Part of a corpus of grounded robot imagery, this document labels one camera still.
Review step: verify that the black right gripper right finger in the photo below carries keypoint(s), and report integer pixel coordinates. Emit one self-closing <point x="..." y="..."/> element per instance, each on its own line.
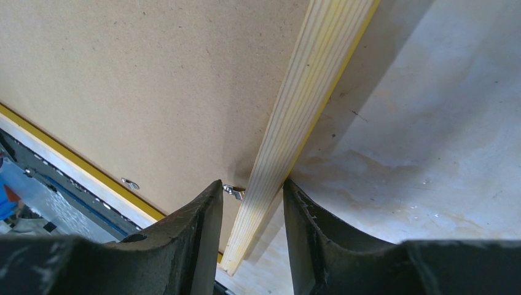
<point x="329" y="256"/>

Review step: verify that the brown frame backing board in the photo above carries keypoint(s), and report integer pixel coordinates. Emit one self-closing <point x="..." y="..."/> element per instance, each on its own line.
<point x="172" y="95"/>

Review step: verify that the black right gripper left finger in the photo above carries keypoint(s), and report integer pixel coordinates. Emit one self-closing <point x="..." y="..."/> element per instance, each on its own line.
<point x="176" y="255"/>

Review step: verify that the yellow wooden picture frame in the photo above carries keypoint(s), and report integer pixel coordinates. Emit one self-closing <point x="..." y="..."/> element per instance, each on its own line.
<point x="328" y="36"/>

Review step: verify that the silver frame retaining clip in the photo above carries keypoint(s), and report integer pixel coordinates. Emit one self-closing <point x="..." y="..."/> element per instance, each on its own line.
<point x="237" y="192"/>
<point x="130" y="184"/>

